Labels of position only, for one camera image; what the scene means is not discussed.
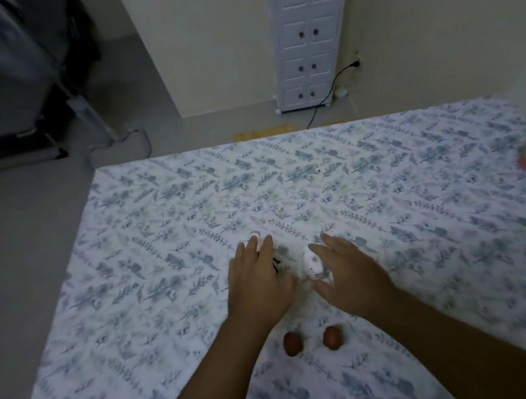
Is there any person's right hand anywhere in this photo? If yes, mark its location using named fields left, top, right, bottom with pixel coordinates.
left=306, top=224, right=401, bottom=326

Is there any white pink-eared egg holder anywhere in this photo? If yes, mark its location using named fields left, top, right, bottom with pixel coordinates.
left=247, top=227, right=285, bottom=277

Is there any person's right forearm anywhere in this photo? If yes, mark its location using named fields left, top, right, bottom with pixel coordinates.
left=351, top=269, right=526, bottom=399

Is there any white drawer cabinet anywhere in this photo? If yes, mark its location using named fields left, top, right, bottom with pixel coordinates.
left=261, top=0, right=372, bottom=115

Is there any white cat-face egg holder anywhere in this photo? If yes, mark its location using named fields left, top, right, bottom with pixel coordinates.
left=300, top=243, right=333, bottom=285

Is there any person's left forearm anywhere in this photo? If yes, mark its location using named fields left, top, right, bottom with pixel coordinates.
left=129, top=308, right=296, bottom=399

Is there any brown egg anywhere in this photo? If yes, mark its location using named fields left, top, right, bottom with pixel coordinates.
left=321, top=324, right=345, bottom=352
left=282, top=330, right=305, bottom=358

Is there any black power cable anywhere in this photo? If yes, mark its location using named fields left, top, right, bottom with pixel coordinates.
left=298, top=61, right=369, bottom=129

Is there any white floor appliance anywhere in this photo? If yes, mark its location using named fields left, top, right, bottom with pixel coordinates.
left=65, top=86, right=154, bottom=172

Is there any leaf-print bed sheet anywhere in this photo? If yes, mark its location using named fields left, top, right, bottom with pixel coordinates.
left=0, top=92, right=526, bottom=399

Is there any dark furniture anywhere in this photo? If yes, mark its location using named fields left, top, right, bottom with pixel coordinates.
left=0, top=0, right=115, bottom=173

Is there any wooden bed frame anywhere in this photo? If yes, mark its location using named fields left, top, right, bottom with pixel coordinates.
left=233, top=126, right=285, bottom=143

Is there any person's left hand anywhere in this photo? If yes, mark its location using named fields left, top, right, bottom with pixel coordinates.
left=218, top=231, right=305, bottom=331

